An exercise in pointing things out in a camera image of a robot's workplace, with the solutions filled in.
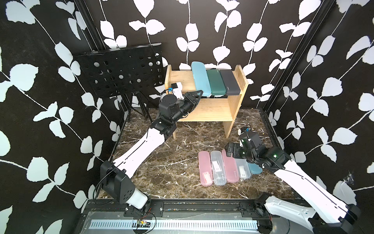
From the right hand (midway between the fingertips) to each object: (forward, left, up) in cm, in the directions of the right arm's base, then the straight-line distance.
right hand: (230, 145), depth 74 cm
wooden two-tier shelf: (+29, 0, -2) cm, 29 cm away
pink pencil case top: (-6, +12, -21) cm, 25 cm away
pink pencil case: (-3, -4, -21) cm, 21 cm away
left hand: (+14, +15, +25) cm, 32 cm away
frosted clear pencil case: (-3, -12, -22) cm, 25 cm away
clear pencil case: (-8, +4, -22) cm, 23 cm away
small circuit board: (-32, +45, -22) cm, 59 cm away
